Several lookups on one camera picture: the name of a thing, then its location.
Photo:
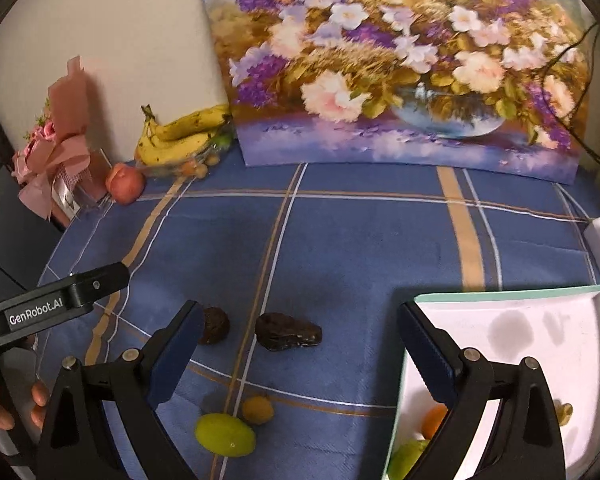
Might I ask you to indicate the small yellow fruit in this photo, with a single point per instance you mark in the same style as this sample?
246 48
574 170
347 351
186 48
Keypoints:
258 409
563 411

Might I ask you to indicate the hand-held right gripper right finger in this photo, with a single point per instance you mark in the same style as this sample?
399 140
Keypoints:
422 345

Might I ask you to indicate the pink wrapped bouquet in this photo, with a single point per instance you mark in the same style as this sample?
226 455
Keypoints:
60 130

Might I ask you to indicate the green jujube fruit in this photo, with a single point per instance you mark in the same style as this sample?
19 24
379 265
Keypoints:
404 460
225 434

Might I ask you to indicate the small round dark date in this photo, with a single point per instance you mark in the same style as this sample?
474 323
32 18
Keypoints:
215 326

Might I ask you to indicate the clear fruit bowl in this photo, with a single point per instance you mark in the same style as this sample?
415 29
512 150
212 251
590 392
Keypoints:
200 162

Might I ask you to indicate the clear plastic box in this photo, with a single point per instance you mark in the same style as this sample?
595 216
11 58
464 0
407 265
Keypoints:
87 190

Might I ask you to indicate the red peach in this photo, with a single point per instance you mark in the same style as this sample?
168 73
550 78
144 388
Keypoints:
125 185

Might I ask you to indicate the teal rimmed white tray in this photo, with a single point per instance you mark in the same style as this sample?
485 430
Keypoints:
550 360

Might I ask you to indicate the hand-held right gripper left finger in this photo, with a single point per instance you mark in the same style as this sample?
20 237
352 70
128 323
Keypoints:
177 350

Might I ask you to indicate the bunch of bananas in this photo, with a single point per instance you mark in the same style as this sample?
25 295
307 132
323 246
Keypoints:
180 135

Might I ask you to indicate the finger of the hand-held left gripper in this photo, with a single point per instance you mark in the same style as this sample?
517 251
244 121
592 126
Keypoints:
105 280

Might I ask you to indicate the flower painting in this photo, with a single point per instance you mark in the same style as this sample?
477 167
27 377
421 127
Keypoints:
390 60

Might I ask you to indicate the long dark brown date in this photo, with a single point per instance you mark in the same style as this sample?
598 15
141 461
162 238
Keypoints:
287 331

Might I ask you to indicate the large orange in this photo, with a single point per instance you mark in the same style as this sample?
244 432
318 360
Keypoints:
434 421

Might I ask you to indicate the blue plaid tablecloth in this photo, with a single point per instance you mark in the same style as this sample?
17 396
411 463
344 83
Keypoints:
360 240

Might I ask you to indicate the person's left hand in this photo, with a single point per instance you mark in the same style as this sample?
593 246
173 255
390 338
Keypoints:
39 400

